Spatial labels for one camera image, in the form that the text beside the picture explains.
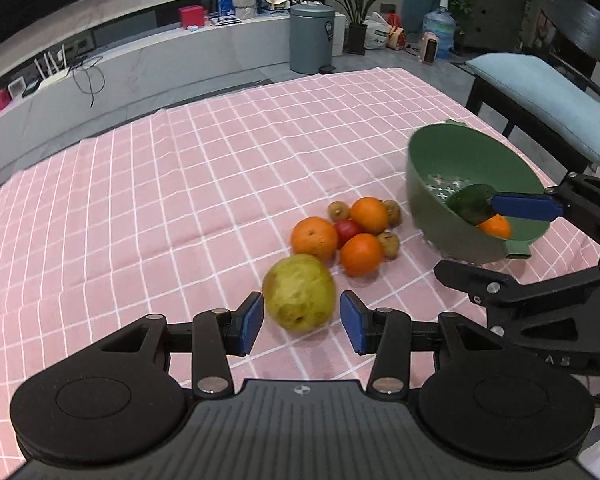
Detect green colander bowl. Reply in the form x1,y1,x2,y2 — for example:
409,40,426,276
406,119,561,265

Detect red apple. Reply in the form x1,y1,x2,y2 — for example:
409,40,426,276
334,219,363,250

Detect orange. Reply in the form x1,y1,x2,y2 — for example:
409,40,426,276
476,214,513,241
349,196,390,235
290,216,340,262
340,233,385,278

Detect white plastic bag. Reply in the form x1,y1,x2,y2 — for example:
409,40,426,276
362,12,396,51

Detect dark green avocado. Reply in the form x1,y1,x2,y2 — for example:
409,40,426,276
446,183,498,226

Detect potted plant in black pot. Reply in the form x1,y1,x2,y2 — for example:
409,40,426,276
315,0,406,56

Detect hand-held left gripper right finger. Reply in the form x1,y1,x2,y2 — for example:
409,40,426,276
340,290,518,395

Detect blue water jug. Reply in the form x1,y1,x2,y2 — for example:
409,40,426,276
422,0,456,60

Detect yellow-green pear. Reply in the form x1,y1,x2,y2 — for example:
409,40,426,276
261,253,337,332

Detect red and yellow snack bag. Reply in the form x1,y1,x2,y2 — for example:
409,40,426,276
386,14,407,51

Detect black cables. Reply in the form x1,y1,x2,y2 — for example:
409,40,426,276
70,52,106,108

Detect red box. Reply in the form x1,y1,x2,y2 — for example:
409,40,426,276
177,5,207,30

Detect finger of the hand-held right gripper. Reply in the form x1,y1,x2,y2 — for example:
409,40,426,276
491,172,600,233
434,259,600,350

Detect small white heater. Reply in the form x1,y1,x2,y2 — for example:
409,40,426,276
420,31,441,65

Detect white router with antennas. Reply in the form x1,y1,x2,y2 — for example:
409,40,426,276
32,45,73,83

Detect dark grey cabinet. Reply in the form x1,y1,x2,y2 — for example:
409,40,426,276
462,0,531,53

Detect grey pedal trash bin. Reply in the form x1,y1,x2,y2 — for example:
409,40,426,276
289,2,337,75

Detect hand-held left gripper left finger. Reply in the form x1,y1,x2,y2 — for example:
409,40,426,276
92,291,266,395

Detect pink checked tablecloth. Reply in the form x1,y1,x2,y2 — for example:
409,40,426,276
0,66,600,480

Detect white long low cabinet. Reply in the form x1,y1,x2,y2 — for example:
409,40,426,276
0,7,346,196

